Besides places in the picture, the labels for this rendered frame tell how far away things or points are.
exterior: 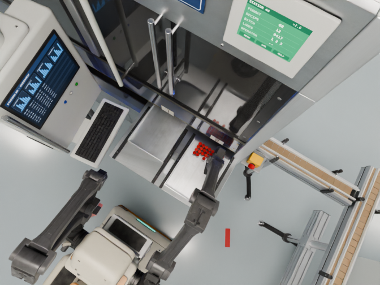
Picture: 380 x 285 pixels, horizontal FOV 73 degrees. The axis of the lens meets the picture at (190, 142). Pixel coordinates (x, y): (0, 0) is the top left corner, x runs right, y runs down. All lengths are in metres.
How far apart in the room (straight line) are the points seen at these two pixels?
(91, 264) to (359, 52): 1.06
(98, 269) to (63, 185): 1.64
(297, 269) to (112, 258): 1.38
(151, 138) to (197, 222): 0.83
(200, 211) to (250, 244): 1.64
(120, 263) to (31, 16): 1.05
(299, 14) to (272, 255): 2.27
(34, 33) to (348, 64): 1.11
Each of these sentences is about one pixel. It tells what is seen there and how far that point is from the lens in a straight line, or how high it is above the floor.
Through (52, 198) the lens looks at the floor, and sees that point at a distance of 2.71.
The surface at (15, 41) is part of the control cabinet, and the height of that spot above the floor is 1.58.
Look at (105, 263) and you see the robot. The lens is 1.13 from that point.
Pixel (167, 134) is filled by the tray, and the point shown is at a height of 0.88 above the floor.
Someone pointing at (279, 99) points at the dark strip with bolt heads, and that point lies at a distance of 0.88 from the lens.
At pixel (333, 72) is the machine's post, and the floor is 1.93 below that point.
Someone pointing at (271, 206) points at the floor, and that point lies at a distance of 2.62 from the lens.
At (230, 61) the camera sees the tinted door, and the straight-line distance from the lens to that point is 0.85.
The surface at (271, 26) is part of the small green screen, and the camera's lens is 0.65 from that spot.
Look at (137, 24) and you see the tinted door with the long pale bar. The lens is 1.02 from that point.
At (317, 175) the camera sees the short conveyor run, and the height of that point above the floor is 0.93.
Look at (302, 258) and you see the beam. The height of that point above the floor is 0.54.
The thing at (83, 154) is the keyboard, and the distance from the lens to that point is 1.77.
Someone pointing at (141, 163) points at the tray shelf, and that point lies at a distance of 1.62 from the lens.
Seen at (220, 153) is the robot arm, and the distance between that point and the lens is 1.37.
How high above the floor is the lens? 2.46
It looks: 75 degrees down
